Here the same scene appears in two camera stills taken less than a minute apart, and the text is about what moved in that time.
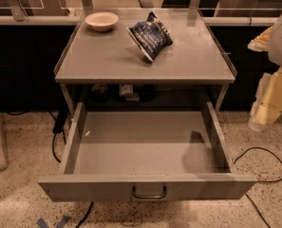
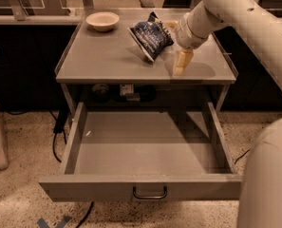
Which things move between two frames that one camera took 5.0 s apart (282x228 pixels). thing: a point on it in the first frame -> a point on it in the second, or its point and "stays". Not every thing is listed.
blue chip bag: x=151 y=35 stays
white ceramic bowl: x=102 y=21 stays
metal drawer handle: x=149 y=196 stays
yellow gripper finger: x=260 y=43 -> x=171 y=24
